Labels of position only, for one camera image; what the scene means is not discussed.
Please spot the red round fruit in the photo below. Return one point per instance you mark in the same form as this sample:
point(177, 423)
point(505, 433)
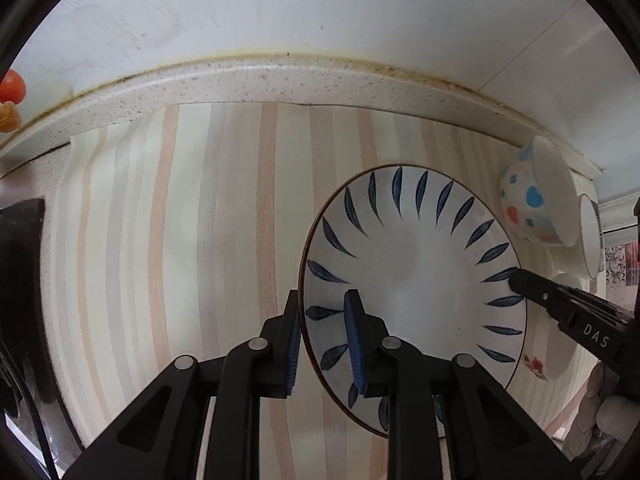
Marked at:
point(11, 86)

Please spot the white plate blue leaf pattern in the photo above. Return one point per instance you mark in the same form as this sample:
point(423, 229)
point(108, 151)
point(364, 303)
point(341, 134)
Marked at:
point(430, 280)

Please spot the white bowl blue rim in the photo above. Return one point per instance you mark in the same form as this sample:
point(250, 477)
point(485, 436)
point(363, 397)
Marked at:
point(590, 240)

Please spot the small plain white bowl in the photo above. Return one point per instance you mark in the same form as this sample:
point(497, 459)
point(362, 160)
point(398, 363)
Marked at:
point(567, 280)

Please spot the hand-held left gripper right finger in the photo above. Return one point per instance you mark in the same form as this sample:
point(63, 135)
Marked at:
point(354, 345)

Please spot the white bowl coloured heart print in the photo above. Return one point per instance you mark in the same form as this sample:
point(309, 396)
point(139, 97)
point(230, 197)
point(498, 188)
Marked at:
point(530, 200)

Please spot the person's right hand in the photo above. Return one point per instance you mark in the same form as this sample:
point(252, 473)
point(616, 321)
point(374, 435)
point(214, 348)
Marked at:
point(622, 414)

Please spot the person's right forearm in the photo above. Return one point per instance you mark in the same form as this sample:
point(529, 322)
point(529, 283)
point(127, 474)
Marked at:
point(587, 410)

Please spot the orange beige figurine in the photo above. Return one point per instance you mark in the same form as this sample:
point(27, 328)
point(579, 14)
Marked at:
point(9, 117)

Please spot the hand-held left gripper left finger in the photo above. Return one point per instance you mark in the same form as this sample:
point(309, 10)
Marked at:
point(291, 345)

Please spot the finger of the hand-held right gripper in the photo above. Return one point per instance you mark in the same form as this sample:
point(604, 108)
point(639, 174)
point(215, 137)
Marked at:
point(532, 287)

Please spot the black stove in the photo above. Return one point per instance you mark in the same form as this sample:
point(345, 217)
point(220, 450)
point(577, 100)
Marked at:
point(22, 300)

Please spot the white bowl red flower print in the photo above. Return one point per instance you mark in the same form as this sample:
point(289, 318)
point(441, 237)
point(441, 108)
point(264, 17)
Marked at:
point(547, 355)

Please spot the striped table mat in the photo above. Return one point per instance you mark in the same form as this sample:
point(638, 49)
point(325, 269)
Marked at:
point(175, 260)

